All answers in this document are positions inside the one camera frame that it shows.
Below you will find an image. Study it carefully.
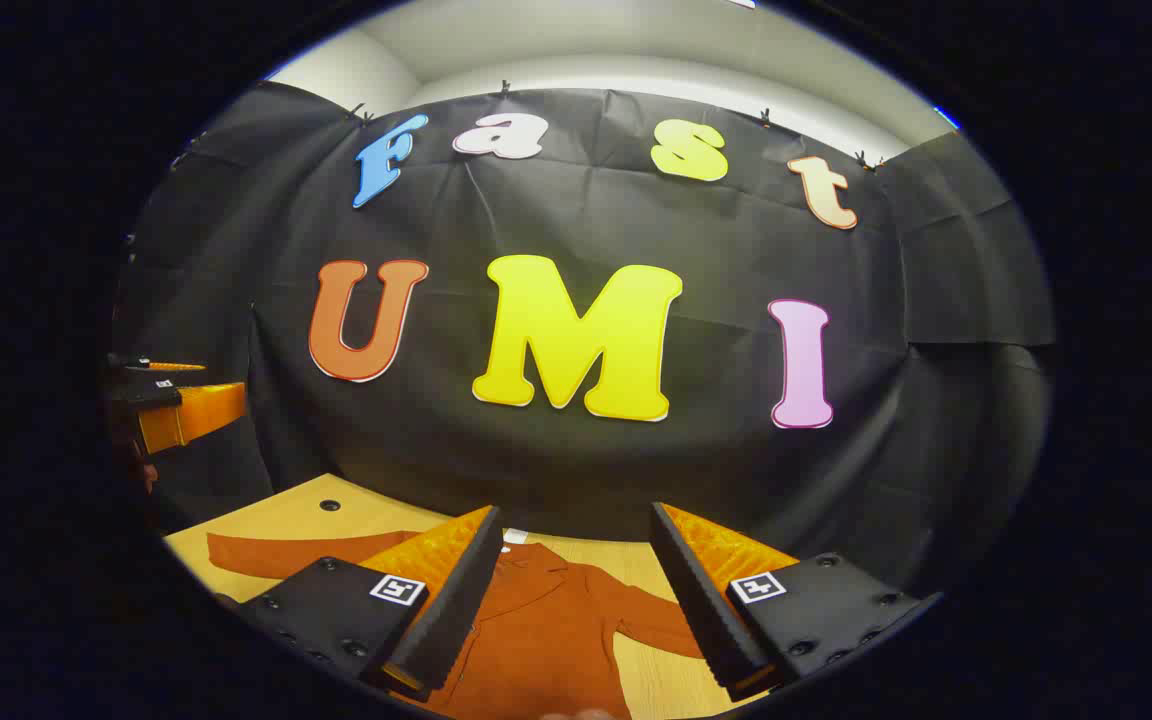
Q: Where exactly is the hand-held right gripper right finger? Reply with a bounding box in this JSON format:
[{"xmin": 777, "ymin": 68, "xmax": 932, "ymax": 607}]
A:
[{"xmin": 648, "ymin": 502, "xmax": 942, "ymax": 703}]

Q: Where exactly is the black backdrop cloth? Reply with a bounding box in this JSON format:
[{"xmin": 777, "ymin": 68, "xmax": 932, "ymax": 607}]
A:
[{"xmin": 111, "ymin": 80, "xmax": 1057, "ymax": 601}]

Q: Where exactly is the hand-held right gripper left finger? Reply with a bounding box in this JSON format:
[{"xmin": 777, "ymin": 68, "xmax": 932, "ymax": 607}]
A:
[{"xmin": 226, "ymin": 505, "xmax": 507, "ymax": 701}]

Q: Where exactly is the orange ribbed shirt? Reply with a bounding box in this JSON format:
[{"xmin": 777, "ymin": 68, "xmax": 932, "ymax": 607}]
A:
[{"xmin": 206, "ymin": 530, "xmax": 727, "ymax": 720}]

